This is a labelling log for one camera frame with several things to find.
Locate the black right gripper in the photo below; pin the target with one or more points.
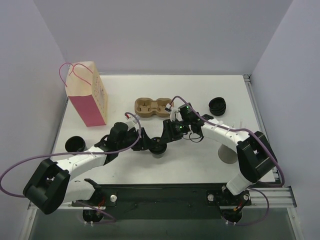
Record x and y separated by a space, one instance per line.
167 131

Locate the aluminium frame rail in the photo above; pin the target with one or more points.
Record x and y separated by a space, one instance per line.
277 197

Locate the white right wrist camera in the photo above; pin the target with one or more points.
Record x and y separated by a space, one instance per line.
172 111

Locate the pink and cream paper bag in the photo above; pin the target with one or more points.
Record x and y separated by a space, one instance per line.
85 90

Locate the black cup lid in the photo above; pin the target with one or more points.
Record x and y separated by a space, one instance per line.
157 148

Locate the dark cup with EAT print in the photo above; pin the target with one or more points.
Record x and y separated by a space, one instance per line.
158 154

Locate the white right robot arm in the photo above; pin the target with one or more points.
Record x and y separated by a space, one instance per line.
252 149

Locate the stack of black cup lids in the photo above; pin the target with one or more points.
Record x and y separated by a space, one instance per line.
217 106

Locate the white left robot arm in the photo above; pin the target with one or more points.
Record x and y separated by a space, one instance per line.
53 182

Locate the black paper cup with lettering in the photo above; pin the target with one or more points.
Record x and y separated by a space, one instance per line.
75 144

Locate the brown cardboard cup carrier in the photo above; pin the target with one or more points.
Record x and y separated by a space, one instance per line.
147 107

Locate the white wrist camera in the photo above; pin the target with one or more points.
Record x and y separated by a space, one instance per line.
172 111
132 120

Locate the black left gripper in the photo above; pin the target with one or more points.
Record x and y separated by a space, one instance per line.
144 143

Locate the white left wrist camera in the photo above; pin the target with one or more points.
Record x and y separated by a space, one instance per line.
132 120

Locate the grey cup with cable ties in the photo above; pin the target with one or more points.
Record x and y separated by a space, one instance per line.
227 155

